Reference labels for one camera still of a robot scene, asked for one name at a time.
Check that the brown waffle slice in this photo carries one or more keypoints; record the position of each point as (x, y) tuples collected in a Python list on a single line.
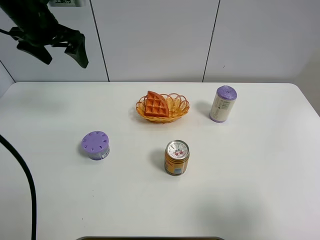
[(156, 105)]

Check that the white wall sign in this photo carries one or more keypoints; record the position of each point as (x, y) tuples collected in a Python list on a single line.
[(67, 3)]

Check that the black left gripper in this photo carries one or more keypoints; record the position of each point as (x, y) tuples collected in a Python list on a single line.
[(37, 27)]

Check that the purple round air freshener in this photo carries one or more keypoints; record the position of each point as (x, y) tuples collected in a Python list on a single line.
[(96, 145)]

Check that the orange wire basket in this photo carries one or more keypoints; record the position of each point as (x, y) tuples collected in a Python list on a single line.
[(178, 106)]

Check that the orange drink can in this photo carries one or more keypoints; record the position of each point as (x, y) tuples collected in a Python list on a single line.
[(176, 157)]

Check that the purple white wrapped roll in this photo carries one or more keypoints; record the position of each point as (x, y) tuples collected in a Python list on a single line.
[(223, 103)]

